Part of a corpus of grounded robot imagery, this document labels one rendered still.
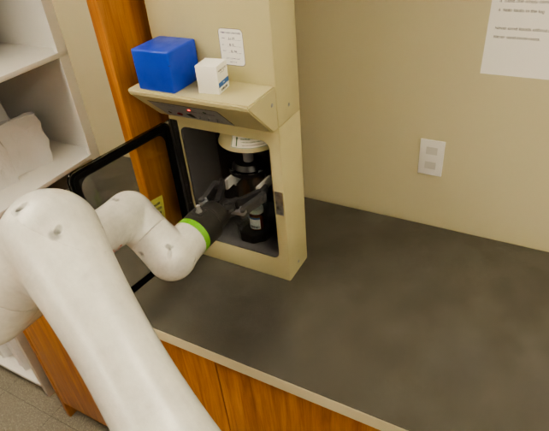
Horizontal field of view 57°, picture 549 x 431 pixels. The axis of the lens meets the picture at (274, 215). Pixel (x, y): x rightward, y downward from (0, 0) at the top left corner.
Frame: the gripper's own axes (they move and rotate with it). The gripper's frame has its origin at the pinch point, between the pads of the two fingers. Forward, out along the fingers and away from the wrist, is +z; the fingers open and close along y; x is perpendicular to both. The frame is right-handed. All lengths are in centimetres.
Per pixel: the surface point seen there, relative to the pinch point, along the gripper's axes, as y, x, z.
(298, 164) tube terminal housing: -14.0, -6.8, 1.7
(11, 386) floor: 123, 120, -34
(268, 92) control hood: -14.0, -30.4, -9.8
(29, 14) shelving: 116, -28, 35
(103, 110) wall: 91, 8, 36
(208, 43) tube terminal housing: 2.1, -38.7, -6.9
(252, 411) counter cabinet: -14, 51, -33
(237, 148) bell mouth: -0.8, -12.5, -5.2
